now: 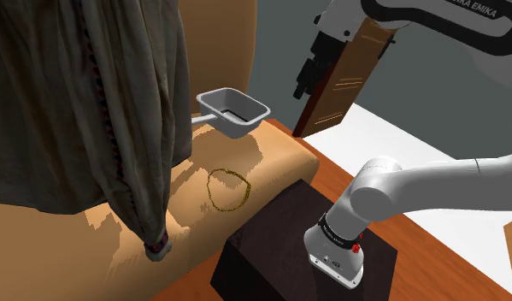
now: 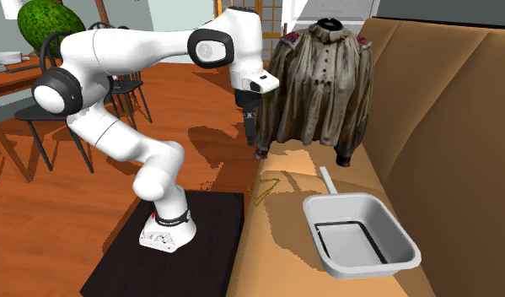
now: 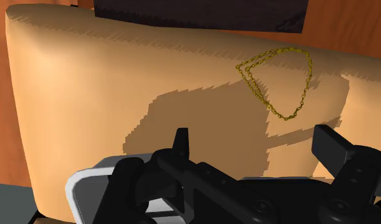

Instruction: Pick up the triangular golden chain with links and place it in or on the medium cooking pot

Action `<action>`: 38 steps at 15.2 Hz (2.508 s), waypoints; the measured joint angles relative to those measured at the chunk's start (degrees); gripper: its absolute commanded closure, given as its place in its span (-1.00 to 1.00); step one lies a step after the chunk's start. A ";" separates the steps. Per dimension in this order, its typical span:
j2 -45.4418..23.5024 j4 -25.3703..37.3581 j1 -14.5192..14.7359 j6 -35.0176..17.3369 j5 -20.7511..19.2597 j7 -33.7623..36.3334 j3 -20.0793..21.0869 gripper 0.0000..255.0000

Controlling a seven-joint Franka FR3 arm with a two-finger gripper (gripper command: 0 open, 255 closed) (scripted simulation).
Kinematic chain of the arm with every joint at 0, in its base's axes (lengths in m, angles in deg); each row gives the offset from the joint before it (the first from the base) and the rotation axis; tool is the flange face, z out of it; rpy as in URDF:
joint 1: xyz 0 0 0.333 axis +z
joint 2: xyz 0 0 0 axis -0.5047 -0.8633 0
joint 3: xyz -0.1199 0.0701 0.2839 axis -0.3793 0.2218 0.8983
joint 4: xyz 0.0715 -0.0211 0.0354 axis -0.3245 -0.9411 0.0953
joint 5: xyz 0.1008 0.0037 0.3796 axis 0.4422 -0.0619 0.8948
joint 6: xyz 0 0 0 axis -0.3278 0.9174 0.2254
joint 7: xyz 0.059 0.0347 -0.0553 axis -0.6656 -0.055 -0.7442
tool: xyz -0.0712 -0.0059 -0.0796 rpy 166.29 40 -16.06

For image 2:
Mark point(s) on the black chair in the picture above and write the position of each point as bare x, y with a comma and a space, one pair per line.
34, 113
131, 84

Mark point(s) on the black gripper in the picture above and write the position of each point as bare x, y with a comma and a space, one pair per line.
247, 103

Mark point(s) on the tan brown sofa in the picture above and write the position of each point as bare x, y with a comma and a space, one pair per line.
449, 135

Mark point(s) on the wooden dining table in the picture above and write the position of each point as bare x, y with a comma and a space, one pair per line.
5, 82

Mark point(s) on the dark robot stand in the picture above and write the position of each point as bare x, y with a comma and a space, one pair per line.
202, 263

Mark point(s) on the green round bush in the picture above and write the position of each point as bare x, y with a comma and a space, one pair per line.
46, 20

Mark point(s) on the wooden lattice door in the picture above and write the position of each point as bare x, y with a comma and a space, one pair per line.
270, 16

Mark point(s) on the white flat stick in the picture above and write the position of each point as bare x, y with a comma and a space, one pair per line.
328, 179

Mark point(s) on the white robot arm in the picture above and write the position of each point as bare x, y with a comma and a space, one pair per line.
124, 49

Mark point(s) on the beige buttoned jacket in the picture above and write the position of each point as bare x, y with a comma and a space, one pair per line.
318, 94

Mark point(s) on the white rectangular tray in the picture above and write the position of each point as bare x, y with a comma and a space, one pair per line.
350, 242

